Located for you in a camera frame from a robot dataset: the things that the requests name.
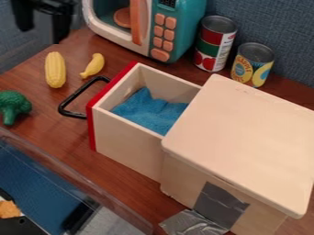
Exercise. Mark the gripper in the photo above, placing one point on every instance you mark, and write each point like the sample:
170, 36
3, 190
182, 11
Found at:
45, 6

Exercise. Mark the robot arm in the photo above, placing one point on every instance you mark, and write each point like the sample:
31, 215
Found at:
53, 2

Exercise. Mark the yellow toy corn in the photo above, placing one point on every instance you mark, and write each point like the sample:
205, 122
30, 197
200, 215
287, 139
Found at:
55, 69

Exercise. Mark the drawer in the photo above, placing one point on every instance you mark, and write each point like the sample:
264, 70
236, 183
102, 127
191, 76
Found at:
122, 128

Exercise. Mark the yellow toy banana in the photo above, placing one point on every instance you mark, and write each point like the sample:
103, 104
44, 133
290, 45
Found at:
94, 65

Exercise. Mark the green toy broccoli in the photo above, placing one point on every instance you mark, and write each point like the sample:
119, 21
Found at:
13, 105

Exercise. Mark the toy microwave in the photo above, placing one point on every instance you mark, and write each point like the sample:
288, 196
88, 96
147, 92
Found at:
152, 24

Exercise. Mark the blue cloth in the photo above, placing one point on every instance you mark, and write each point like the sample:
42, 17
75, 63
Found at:
149, 112

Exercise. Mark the red and green can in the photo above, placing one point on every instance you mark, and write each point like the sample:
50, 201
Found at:
214, 44

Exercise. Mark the yellow and blue can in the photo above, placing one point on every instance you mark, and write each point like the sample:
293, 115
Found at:
251, 65

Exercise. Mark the cabinet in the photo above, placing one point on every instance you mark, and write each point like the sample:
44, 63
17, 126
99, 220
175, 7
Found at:
245, 147

